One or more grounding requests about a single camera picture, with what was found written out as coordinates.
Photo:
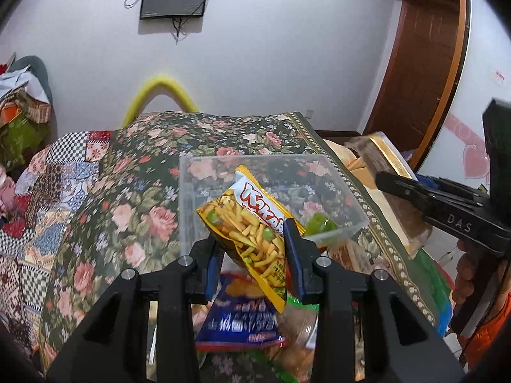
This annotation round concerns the yellow snack packet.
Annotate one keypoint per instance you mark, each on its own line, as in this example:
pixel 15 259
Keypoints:
pixel 247 231

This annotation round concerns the white cabinet with pink hearts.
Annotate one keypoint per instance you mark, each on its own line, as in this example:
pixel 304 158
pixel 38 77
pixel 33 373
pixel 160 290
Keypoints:
pixel 471 87

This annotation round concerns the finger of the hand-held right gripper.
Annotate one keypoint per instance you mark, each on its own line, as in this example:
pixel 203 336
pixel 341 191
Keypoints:
pixel 403 191
pixel 443 185

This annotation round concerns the clear plastic container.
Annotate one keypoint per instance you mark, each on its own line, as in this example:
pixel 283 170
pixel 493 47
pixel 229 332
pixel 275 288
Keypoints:
pixel 263 171

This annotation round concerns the brown wooden door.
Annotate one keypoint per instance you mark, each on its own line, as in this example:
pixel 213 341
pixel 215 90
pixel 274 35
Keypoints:
pixel 423 56

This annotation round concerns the clear bag of brown snacks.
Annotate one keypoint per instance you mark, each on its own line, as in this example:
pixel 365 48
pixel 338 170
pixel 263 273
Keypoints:
pixel 295 347

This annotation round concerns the blue snack packet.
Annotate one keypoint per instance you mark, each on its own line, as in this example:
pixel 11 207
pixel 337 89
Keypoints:
pixel 239 323

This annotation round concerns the patchwork quilt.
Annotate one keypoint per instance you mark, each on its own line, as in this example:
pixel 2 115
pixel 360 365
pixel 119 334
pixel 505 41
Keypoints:
pixel 36 215

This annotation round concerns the person's right hand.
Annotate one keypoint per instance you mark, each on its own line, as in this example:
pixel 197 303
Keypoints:
pixel 467 275

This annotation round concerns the brown snack packet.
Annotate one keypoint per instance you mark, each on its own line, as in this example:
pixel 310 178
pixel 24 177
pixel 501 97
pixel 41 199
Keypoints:
pixel 347 255

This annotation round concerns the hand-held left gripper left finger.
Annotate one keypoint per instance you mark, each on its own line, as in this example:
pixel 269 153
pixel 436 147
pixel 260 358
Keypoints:
pixel 212 272

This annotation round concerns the pile of colourful clothes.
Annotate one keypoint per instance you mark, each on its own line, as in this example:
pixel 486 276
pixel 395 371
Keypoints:
pixel 20 111

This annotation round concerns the dark floral blanket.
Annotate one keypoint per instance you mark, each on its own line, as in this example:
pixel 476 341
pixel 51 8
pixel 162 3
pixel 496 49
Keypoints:
pixel 139 191

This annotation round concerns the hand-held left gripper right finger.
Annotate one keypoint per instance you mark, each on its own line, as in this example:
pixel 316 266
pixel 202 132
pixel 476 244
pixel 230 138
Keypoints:
pixel 290 261

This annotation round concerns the green cloth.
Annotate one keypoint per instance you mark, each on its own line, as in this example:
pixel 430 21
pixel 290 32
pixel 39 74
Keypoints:
pixel 433 287

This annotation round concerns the wall socket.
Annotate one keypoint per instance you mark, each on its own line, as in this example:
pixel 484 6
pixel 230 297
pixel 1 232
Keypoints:
pixel 309 112

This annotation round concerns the yellow padded tube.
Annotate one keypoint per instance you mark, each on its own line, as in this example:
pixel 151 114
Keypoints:
pixel 159 87

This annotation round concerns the green snack packet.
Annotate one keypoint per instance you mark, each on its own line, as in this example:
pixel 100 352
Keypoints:
pixel 319 223

